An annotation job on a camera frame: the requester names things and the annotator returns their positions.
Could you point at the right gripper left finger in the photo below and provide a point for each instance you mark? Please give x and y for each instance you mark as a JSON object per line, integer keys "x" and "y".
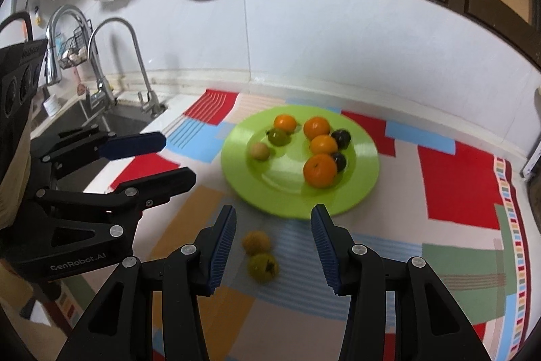
{"x": 116, "y": 325}

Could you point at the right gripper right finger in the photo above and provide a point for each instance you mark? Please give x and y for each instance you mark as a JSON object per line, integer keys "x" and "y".
{"x": 429, "y": 323}

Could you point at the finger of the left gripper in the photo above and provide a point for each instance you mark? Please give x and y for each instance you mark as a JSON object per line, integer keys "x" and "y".
{"x": 131, "y": 144}
{"x": 160, "y": 185}

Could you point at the yellow tomato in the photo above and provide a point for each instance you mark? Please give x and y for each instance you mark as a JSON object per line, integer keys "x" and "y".
{"x": 259, "y": 151}
{"x": 256, "y": 242}

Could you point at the green tomato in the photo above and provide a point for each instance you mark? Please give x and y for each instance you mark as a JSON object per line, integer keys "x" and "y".
{"x": 278, "y": 137}
{"x": 263, "y": 268}

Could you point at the dark purple tomato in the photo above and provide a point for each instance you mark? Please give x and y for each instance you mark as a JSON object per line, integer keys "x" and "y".
{"x": 342, "y": 138}
{"x": 340, "y": 160}

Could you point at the large orange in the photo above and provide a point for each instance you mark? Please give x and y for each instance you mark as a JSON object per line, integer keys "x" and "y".
{"x": 320, "y": 171}
{"x": 316, "y": 126}

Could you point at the small orange tomato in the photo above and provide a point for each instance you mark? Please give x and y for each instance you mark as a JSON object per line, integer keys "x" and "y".
{"x": 285, "y": 122}
{"x": 323, "y": 144}

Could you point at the small orange tomato front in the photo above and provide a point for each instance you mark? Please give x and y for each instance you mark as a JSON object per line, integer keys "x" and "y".
{"x": 323, "y": 144}

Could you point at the tall chrome kitchen faucet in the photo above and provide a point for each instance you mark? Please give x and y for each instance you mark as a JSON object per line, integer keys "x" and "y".
{"x": 52, "y": 71}

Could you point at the person's hand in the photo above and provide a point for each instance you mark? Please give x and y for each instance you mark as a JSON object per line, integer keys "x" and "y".
{"x": 14, "y": 290}

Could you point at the slim gooseneck faucet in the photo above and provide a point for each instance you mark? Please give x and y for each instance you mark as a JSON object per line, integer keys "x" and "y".
{"x": 127, "y": 59}

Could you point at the green plate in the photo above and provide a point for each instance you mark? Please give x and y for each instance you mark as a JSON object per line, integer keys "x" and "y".
{"x": 277, "y": 186}

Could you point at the white dish rack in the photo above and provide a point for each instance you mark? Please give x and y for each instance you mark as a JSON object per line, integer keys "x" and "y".
{"x": 529, "y": 166}

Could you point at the wire sponge basket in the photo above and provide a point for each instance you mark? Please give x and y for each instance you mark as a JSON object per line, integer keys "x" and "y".
{"x": 72, "y": 52}

